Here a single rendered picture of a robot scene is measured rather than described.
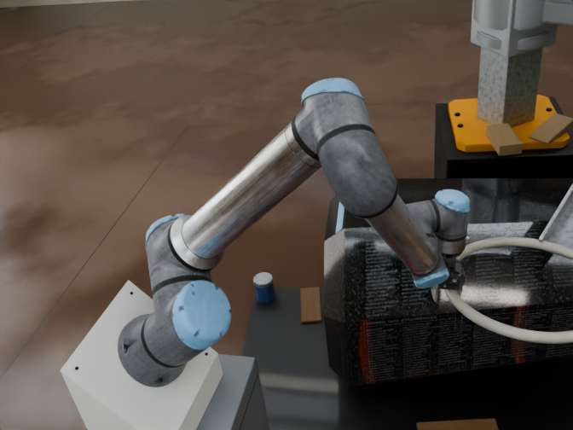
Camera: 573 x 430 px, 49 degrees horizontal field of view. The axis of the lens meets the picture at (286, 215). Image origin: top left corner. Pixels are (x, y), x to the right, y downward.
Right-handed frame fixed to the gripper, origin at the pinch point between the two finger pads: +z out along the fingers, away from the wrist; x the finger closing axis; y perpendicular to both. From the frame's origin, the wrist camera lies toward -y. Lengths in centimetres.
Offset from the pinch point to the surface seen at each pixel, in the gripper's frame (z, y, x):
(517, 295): 20.5, -29.5, 25.5
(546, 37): -40, -131, 40
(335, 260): 14, -35, -39
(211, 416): 9, 47, -61
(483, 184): 0, -71, 15
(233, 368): 8, 29, -60
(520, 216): 1, -50, 26
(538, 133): 1, -123, 41
